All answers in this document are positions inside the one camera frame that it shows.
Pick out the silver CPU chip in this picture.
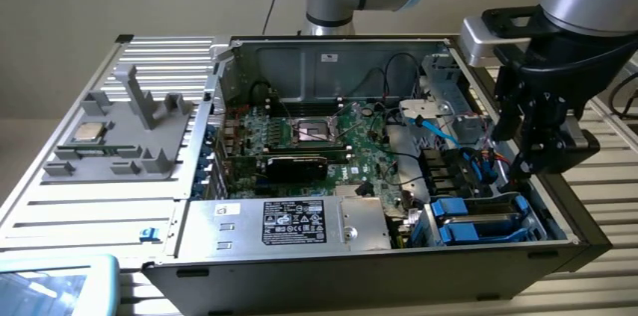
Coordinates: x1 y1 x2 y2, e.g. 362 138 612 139
71 120 110 144

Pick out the grey parts rack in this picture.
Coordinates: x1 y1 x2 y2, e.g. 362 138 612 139
42 64 197 183

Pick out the CPU socket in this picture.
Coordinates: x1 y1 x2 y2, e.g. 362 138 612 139
290 114 346 146

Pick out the blue plastic latch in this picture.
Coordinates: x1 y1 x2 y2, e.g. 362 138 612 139
137 227 162 244

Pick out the green motherboard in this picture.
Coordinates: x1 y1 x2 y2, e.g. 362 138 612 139
215 101 418 201

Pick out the black fan shroud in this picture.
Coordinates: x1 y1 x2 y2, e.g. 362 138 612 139
420 146 496 199

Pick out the blue disk carrier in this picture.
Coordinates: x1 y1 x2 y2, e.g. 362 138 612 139
429 193 533 248

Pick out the open black PC case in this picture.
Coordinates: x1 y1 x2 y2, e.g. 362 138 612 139
113 34 614 314

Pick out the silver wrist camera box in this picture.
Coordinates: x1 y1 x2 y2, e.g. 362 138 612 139
458 13 530 69

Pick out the black table cable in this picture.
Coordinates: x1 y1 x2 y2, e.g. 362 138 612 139
609 71 638 121

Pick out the silver power supply unit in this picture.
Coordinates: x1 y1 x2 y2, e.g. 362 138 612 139
177 196 394 259

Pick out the silver chipset heatsink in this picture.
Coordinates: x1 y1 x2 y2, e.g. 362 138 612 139
337 180 377 198

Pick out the black wire loop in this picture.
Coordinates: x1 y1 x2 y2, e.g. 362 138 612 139
362 52 421 108

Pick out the blue data wire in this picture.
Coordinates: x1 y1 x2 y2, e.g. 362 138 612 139
412 114 464 151

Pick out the light blue teach pendant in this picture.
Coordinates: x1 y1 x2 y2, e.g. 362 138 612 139
0 254 122 316

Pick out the silver disk bay cage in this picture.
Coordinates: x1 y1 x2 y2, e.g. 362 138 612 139
397 52 496 149

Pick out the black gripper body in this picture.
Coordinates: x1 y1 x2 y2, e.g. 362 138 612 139
481 4 638 123

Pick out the black graphics card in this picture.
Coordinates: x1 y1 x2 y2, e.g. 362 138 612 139
262 155 331 183

